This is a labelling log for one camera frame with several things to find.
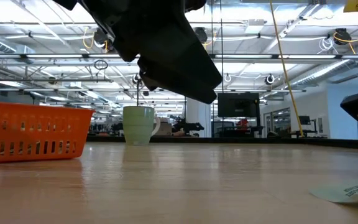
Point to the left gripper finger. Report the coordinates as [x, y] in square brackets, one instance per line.
[182, 68]
[152, 84]

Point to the orange plastic slotted basket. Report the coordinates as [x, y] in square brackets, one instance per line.
[36, 137]

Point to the black background robot arm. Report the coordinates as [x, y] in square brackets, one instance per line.
[191, 127]

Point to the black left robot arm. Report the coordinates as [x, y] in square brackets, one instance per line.
[65, 3]

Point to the green stevia sweetener packet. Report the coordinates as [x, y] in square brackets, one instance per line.
[346, 193]

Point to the green ceramic mug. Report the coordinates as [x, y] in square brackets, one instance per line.
[138, 124]

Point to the beige cardboard box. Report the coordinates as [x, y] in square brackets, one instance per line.
[166, 129]

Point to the white square building column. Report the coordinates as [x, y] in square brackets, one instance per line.
[197, 121]

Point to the small black desk monitor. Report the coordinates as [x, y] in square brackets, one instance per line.
[304, 120]

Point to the large black monitor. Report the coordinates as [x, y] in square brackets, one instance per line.
[238, 105]

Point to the red office chair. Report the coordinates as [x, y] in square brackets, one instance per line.
[242, 123]

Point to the black aluminium table frame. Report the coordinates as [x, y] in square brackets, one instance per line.
[259, 140]

